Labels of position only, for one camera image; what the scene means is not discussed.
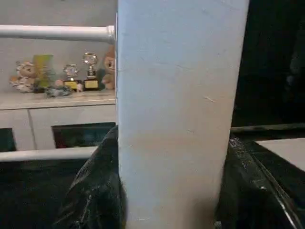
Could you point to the striped tiger plush toy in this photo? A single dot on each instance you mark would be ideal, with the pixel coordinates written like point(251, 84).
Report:
point(25, 76)

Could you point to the white plastic table top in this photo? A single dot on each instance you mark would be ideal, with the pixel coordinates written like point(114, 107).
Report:
point(181, 109)

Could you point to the small gold trophy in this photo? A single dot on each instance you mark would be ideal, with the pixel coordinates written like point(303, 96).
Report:
point(71, 78)
point(90, 71)

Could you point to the yellow green picture card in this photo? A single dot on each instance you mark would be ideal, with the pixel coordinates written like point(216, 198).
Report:
point(44, 69)

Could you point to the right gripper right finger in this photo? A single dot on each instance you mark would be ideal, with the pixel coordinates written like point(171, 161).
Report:
point(257, 191)

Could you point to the white sideboard with glass doors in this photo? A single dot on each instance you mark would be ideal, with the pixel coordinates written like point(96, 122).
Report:
point(47, 119)

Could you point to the shiny silver ornament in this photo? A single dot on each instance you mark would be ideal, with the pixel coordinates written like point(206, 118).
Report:
point(58, 91)

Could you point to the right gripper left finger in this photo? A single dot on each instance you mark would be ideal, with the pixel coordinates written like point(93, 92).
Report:
point(95, 191)

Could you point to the black cabinet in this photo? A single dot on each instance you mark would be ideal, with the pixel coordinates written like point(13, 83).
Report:
point(271, 62)

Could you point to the black mat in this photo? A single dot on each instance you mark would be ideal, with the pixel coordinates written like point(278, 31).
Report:
point(33, 195)

